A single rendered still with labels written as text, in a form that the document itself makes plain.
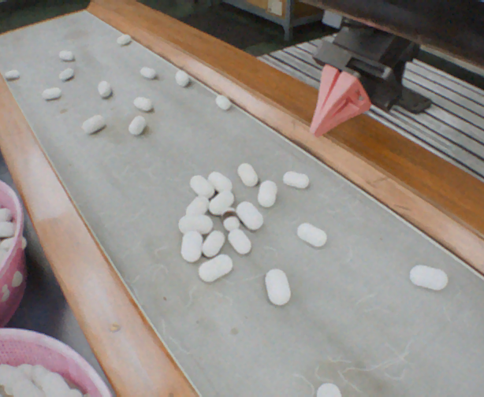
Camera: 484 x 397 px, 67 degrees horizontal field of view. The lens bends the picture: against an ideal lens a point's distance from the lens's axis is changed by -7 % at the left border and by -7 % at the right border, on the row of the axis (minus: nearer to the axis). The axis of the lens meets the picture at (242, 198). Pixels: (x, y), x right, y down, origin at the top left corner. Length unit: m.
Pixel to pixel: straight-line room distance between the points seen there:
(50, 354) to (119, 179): 0.25
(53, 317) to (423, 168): 0.49
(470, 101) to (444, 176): 0.44
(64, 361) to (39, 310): 0.15
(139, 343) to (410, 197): 0.34
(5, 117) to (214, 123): 0.35
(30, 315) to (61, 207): 0.14
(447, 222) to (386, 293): 0.12
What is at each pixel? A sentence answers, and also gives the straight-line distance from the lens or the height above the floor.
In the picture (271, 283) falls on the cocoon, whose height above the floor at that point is 0.76.
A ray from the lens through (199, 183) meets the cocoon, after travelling 0.47.
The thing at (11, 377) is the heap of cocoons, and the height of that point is 0.75.
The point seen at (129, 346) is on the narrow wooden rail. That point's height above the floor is 0.76.
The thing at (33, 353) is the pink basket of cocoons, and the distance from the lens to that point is 0.41.
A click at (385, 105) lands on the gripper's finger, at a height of 0.85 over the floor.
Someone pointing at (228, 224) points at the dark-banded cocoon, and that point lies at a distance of 0.43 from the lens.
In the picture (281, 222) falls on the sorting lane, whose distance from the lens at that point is 0.45.
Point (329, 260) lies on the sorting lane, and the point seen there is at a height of 0.74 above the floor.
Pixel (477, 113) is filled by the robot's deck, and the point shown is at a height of 0.67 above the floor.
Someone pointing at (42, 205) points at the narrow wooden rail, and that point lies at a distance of 0.51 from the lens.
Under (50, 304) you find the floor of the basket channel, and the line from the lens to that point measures 0.52.
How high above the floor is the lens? 1.07
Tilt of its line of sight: 44 degrees down
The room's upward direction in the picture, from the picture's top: 2 degrees counter-clockwise
